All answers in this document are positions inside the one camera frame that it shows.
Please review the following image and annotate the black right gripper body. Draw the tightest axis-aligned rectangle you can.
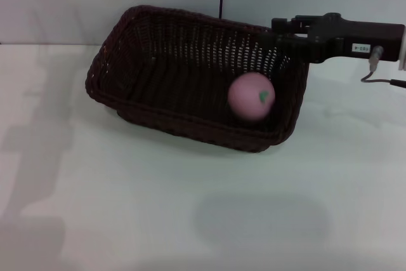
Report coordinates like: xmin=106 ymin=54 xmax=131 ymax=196
xmin=305 ymin=12 xmax=406 ymax=65

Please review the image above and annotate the pink toy peach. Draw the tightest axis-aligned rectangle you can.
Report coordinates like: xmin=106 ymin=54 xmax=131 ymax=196
xmin=228 ymin=72 xmax=276 ymax=123

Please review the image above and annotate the dark brown woven basket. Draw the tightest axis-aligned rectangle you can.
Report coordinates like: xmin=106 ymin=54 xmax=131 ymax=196
xmin=84 ymin=4 xmax=311 ymax=154

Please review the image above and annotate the grey right wrist cable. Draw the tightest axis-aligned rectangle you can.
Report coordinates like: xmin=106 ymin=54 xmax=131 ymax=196
xmin=360 ymin=45 xmax=406 ymax=88

